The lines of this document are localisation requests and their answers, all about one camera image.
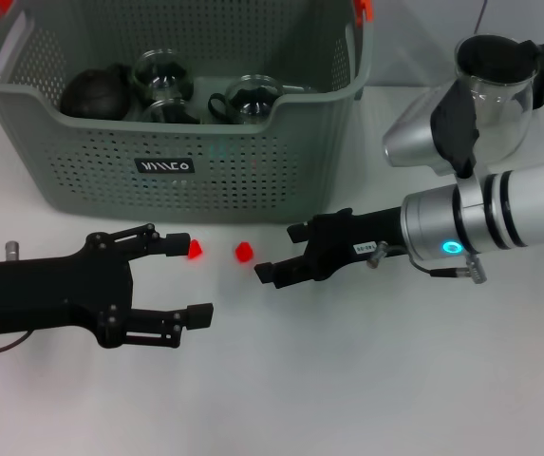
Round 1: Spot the right arm metal cable connector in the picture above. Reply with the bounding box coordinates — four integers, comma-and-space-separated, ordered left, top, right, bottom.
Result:
366, 240, 392, 270

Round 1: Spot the grey-green perforated storage bin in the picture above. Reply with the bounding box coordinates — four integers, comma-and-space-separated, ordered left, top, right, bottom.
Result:
0, 0, 377, 224

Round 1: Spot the glass pitcher with black lid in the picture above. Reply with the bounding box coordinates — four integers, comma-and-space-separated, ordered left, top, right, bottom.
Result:
451, 33, 544, 165

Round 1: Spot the dark clay teapot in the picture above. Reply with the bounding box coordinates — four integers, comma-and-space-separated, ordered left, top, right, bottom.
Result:
59, 64, 133, 120

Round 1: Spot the glass teacup with black base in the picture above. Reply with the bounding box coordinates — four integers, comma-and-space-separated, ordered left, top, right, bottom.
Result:
131, 49, 196, 108
208, 74, 285, 125
141, 98, 201, 125

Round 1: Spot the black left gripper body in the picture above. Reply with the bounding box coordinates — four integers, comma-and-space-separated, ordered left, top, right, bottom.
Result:
0, 231, 136, 351

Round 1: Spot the left arm grey cable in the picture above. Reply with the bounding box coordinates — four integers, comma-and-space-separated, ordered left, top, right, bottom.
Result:
0, 330, 33, 358

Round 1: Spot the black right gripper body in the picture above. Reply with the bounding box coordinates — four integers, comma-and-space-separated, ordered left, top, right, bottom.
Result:
303, 206, 411, 282

